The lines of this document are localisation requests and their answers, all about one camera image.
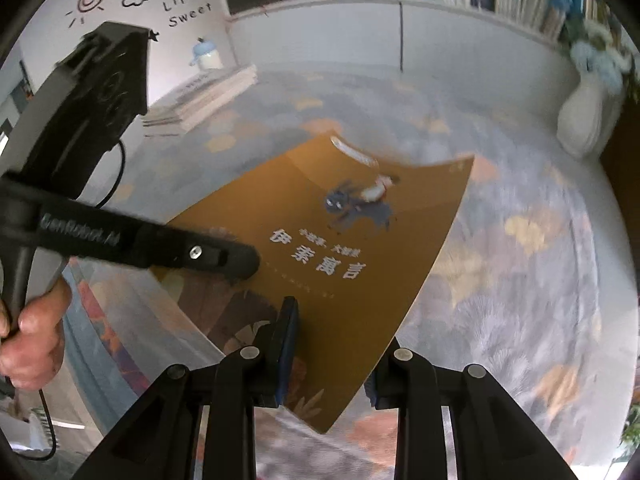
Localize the brown book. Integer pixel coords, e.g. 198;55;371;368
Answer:
150;132;475;435

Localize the person's left hand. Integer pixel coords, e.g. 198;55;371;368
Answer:
0;277;74;391

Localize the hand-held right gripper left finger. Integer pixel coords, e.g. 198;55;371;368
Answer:
72;296;301;480

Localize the red cover book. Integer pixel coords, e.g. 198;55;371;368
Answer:
142;64;259;137

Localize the white bookcase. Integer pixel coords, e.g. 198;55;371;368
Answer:
227;0;576;91

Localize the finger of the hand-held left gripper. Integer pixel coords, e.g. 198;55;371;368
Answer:
132;222;262;283

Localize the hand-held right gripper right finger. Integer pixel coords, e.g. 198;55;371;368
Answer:
366;337;566;480

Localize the white bottle blue cap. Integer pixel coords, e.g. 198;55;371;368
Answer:
189;37;223;70

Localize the black lettering wall decal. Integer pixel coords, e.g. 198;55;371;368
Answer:
162;0;214;29

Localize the fan-patterned tablecloth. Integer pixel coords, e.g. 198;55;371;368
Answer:
60;67;640;480

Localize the black cable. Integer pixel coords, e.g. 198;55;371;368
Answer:
0;137;128;461

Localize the white vase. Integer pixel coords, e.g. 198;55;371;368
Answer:
556;72;626;158

